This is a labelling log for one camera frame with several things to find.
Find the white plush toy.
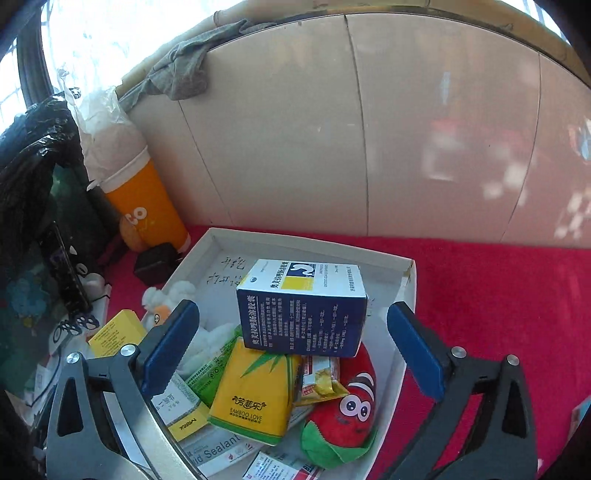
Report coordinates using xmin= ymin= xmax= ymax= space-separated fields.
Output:
xmin=141 ymin=281 xmax=243 ymax=377

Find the yellow white medicine box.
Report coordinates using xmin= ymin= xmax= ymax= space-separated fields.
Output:
xmin=88 ymin=310 xmax=211 ymax=441

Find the black plastic bag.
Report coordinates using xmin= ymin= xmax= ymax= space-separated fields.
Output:
xmin=0 ymin=92 xmax=88 ymax=259

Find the yellow red snack packet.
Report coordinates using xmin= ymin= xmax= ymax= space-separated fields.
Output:
xmin=295 ymin=355 xmax=351 ymax=407

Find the clear plastic bag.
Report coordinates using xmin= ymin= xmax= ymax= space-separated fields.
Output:
xmin=55 ymin=69 xmax=148 ymax=185

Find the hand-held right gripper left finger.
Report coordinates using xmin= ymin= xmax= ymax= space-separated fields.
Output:
xmin=45 ymin=299 xmax=200 ymax=480

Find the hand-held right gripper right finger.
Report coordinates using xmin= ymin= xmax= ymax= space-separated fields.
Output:
xmin=383 ymin=301 xmax=540 ymax=480

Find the grey cloth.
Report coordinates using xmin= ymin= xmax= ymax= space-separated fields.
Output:
xmin=119 ymin=19 xmax=250 ymax=112

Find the red green plush toy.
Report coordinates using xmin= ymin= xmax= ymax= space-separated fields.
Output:
xmin=300 ymin=342 xmax=378 ymax=470

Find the red table cloth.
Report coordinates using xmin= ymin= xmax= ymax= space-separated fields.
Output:
xmin=99 ymin=224 xmax=591 ymax=480

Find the orange bottle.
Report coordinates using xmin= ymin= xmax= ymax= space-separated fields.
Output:
xmin=88 ymin=129 xmax=191 ymax=252

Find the red white blue box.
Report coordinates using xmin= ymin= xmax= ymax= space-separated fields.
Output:
xmin=242 ymin=450 xmax=324 ymax=480

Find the green white box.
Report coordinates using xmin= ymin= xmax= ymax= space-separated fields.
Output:
xmin=185 ymin=342 xmax=241 ymax=409

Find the yellow tissue pack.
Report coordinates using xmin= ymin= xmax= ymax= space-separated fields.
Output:
xmin=208 ymin=337 xmax=303 ymax=446

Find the green printed bag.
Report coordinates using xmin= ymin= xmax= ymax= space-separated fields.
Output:
xmin=0 ymin=166 xmax=61 ymax=398

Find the long grey sealant box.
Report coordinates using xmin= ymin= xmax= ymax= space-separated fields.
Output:
xmin=178 ymin=425 xmax=259 ymax=480

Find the black printed pouch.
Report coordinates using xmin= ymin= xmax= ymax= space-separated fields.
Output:
xmin=39 ymin=222 xmax=114 ymax=342

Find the white cardboard tray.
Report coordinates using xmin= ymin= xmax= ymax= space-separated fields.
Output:
xmin=152 ymin=227 xmax=419 ymax=480

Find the black charger block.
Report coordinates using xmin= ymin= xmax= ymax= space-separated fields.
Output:
xmin=134 ymin=243 xmax=178 ymax=286

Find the blue white medicine box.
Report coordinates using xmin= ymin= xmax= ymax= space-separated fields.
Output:
xmin=236 ymin=258 xmax=369 ymax=358

